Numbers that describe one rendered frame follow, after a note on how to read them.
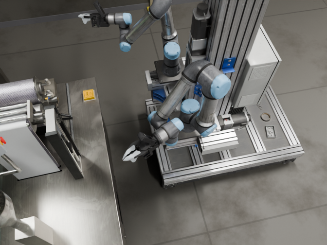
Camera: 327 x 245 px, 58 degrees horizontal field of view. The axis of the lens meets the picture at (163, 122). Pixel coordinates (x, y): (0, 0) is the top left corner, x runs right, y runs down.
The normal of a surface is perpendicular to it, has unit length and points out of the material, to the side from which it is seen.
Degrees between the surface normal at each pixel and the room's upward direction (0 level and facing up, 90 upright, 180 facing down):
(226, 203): 0
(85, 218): 0
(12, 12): 90
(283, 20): 0
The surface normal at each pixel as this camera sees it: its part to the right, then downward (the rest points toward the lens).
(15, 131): 0.24, 0.83
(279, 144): 0.01, -0.51
